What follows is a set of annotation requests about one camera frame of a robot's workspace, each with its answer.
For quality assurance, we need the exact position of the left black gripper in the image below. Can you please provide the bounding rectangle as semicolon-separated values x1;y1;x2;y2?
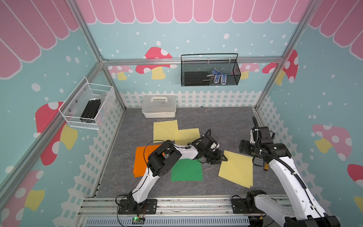
202;148;227;165

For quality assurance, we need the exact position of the small green paper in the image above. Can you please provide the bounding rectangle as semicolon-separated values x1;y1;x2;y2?
171;159;203;182

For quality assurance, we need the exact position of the orange paper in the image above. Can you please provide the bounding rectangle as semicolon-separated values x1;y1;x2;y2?
133;145;160;178

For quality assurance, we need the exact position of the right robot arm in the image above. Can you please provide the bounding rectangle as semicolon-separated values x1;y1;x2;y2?
239;117;340;227

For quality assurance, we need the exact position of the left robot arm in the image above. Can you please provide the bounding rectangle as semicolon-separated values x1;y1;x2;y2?
115;129;228;216

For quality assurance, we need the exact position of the small brown object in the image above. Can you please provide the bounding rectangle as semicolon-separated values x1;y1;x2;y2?
263;162;269;171

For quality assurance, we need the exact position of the white plastic storage box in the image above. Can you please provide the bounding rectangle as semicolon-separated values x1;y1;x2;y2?
142;95;176;118

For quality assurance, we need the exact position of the blue white item in basket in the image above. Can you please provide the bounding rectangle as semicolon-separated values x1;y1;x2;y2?
207;68;227;85

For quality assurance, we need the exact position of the small green circuit board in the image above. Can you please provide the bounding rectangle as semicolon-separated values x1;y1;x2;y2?
132;217;145;225

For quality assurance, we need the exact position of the black box in white basket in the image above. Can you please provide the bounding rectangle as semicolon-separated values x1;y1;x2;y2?
80;99;101;123

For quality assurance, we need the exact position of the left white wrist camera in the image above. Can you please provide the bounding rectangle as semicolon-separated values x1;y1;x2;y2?
209;143;219;150

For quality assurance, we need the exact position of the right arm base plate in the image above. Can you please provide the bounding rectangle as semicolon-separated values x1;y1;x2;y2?
231;197;254;214

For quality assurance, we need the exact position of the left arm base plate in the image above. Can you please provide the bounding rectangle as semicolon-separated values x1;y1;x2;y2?
117;199;157;215

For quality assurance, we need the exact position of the black wire wall basket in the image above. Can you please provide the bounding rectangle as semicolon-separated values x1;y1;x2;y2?
180;53;241;87

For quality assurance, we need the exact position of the white wire wall basket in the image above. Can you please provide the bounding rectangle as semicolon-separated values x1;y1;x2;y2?
59;78;115;130

